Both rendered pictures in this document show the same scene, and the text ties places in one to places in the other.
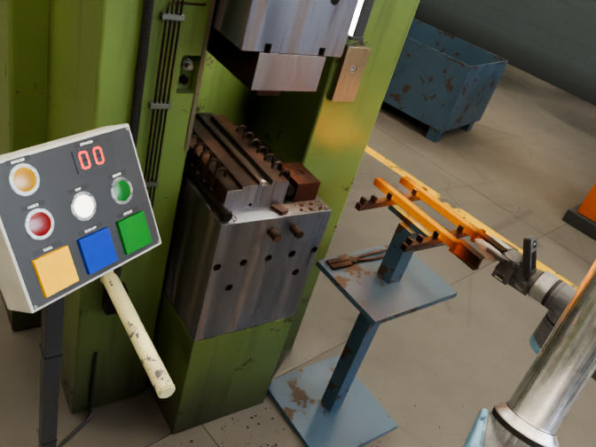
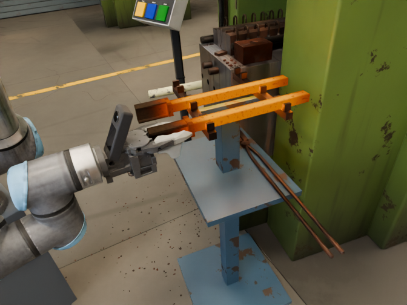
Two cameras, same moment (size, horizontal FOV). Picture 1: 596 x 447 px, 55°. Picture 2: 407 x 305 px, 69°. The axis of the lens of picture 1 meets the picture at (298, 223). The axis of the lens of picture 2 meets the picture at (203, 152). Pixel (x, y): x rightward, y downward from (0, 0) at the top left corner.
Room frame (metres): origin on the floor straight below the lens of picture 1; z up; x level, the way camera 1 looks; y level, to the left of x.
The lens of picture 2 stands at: (1.86, -1.07, 1.31)
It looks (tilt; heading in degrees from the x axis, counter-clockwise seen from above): 36 degrees down; 117
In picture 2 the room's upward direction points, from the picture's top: 5 degrees counter-clockwise
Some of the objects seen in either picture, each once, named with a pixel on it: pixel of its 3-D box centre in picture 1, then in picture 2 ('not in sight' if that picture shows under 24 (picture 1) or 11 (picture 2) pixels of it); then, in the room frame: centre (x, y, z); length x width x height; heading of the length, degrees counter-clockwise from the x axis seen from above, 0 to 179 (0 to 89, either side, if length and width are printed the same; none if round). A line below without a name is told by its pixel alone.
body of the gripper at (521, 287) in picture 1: (518, 271); (126, 155); (1.46, -0.67, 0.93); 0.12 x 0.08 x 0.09; 52
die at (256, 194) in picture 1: (223, 157); (266, 31); (1.53, 0.28, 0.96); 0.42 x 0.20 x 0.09; 43
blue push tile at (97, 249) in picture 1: (97, 250); (151, 11); (0.88, 0.37, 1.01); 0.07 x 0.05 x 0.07; 158
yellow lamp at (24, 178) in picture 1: (24, 179); not in sight; (0.82, 0.49, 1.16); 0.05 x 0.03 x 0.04; 133
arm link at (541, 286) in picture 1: (544, 286); (88, 166); (1.41, -0.73, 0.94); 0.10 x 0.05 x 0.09; 142
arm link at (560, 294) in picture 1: (569, 306); (45, 180); (1.36, -0.80, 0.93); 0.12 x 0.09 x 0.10; 52
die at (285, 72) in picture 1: (249, 41); not in sight; (1.53, 0.28, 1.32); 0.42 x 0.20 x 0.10; 43
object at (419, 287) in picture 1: (388, 278); (227, 167); (1.58, -0.35, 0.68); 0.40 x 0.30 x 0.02; 135
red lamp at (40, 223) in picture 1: (39, 223); not in sight; (0.81, 0.45, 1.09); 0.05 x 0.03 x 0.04; 133
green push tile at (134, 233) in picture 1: (133, 232); (163, 13); (0.97, 0.33, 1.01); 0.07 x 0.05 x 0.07; 158
